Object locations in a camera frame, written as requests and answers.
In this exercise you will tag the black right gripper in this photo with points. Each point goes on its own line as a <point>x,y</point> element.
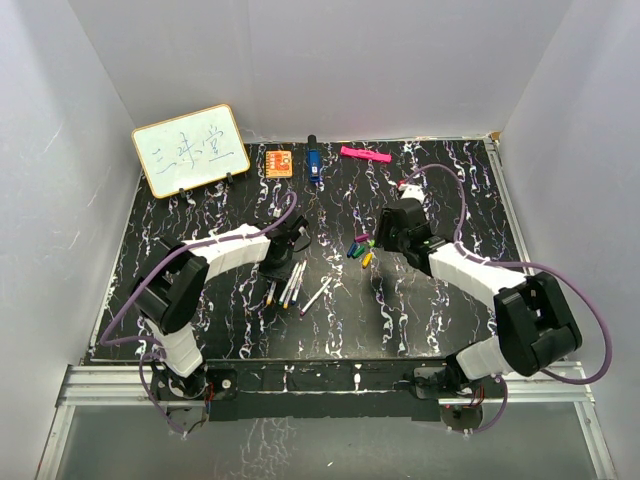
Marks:
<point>382,239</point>

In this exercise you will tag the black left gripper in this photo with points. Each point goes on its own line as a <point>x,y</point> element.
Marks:
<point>277,274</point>

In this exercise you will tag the yellow pen cap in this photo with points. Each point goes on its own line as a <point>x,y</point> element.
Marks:
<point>367,260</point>

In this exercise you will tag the white pen yellow tip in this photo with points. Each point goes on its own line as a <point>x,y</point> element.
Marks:
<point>271,293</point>

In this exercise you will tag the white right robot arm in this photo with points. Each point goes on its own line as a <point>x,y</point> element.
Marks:
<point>535,325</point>

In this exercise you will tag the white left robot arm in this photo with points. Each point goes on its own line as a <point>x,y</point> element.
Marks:
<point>168,290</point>

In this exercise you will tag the white pen blue tip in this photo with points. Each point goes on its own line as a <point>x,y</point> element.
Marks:
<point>298,283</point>

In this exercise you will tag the white pen orange tip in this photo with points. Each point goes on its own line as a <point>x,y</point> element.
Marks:
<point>288,299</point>

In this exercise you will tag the blue pen cap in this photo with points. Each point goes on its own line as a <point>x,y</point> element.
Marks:
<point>352,249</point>

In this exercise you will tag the white pen purple tip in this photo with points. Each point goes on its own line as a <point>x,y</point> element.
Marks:
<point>315,297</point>

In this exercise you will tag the pink utility knife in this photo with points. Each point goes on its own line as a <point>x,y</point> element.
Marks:
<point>365,154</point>

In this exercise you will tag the orange spiral notepad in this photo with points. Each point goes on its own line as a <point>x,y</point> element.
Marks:
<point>278,164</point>

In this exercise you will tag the blue stapler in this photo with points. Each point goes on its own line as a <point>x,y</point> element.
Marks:
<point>313,160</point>

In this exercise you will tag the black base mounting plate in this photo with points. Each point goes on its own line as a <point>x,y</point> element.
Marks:
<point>313,389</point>

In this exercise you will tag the small whiteboard with writing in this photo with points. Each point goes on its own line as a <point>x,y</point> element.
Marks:
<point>190,150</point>

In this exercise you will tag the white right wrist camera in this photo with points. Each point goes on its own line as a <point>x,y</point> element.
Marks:
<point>411,191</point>

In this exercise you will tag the aluminium front rail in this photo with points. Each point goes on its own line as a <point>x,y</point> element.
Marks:
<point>120,385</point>

